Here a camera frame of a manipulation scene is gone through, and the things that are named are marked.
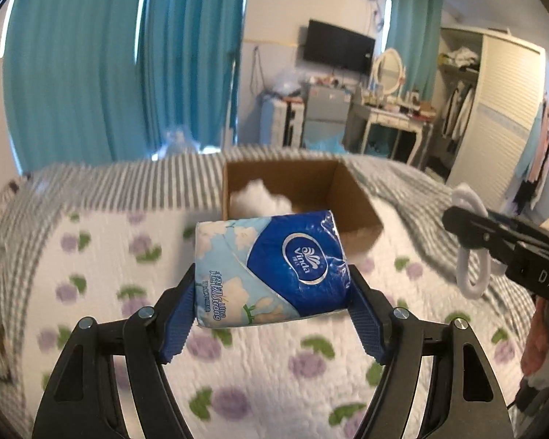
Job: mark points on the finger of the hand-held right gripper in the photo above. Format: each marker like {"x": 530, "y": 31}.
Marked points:
{"x": 476, "y": 228}

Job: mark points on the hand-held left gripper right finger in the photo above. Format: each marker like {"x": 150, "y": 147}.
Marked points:
{"x": 368, "y": 324}

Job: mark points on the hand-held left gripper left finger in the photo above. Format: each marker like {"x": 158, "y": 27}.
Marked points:
{"x": 178, "y": 324}

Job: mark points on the blue tissue pack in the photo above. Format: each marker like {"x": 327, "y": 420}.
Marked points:
{"x": 274, "y": 270}

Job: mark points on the brown cardboard box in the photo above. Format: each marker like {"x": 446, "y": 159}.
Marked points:
{"x": 347, "y": 201}

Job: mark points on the person's right hand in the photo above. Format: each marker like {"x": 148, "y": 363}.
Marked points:
{"x": 537, "y": 347}

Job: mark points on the floral quilt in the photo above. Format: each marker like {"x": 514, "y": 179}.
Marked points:
{"x": 119, "y": 283}

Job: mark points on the hanging clothes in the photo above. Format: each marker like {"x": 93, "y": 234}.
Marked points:
{"x": 537, "y": 146}

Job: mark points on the clothes in wardrobe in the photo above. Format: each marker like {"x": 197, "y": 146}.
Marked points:
{"x": 457, "y": 109}

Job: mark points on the white wardrobe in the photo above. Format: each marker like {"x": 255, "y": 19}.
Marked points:
{"x": 503, "y": 109}

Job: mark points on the white dressing table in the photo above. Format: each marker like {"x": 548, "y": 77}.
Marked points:
{"x": 384, "y": 116}

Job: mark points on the white fluffy stuffing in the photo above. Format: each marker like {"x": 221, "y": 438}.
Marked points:
{"x": 260, "y": 201}

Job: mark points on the grey striped blanket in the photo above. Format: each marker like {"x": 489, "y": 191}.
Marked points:
{"x": 174, "y": 169}

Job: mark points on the blue plastic bag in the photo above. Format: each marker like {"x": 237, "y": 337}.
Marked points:
{"x": 327, "y": 142}

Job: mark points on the white oval vanity mirror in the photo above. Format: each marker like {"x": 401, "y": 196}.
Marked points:
{"x": 388, "y": 71}

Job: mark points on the translucent bag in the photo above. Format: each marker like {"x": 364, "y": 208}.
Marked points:
{"x": 178, "y": 141}

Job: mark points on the grey mini fridge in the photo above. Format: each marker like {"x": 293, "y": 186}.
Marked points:
{"x": 327, "y": 109}

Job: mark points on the narrow blue curtain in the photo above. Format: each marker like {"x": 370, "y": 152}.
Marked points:
{"x": 414, "y": 36}

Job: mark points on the white and blue cabinet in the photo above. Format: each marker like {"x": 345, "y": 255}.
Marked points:
{"x": 279, "y": 121}

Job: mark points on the clear plastic bag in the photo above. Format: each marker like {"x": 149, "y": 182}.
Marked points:
{"x": 283, "y": 83}

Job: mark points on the wide blue curtain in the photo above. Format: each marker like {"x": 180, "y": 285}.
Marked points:
{"x": 192, "y": 55}
{"x": 73, "y": 68}

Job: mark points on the black wall television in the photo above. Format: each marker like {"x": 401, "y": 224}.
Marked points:
{"x": 338, "y": 48}

